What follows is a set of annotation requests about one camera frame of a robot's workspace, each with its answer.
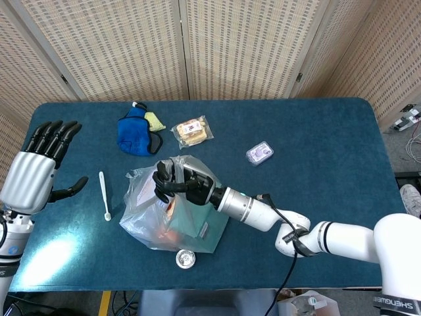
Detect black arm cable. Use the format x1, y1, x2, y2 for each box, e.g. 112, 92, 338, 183
255, 193, 314, 316

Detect clear plastic shopping bag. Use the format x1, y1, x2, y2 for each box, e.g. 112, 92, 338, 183
118, 155, 231, 254

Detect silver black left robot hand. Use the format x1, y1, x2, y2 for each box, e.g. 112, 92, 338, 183
0, 119, 90, 216

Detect yellow sponge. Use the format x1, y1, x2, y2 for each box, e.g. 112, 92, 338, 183
143, 111, 166, 134

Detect woven folding screen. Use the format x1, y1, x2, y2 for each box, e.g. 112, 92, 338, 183
0, 0, 421, 165

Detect teal tablecloth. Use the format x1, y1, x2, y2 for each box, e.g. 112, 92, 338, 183
8, 97, 408, 292

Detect packaged biscuits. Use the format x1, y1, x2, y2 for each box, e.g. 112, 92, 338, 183
170, 115, 215, 149

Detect white sneaker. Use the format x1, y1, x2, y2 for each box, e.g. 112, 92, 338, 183
399, 184, 421, 219

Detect teal cardboard box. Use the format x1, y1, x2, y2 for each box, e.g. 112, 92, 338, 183
166, 171, 230, 254

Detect round clear paperclip tub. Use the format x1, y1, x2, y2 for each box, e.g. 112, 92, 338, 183
174, 249, 197, 269

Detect blue fabric pouch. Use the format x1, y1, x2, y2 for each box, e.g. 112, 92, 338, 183
116, 101, 164, 157

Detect white power strip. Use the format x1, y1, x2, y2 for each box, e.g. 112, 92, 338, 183
389, 103, 421, 132

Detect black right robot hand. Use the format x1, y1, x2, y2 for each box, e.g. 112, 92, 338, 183
153, 159, 217, 207

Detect white floor cables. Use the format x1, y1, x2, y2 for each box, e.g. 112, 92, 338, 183
405, 130, 421, 163

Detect small clear purple clip box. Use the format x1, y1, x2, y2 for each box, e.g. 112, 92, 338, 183
245, 141, 274, 167

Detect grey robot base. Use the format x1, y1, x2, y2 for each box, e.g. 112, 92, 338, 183
136, 288, 281, 316

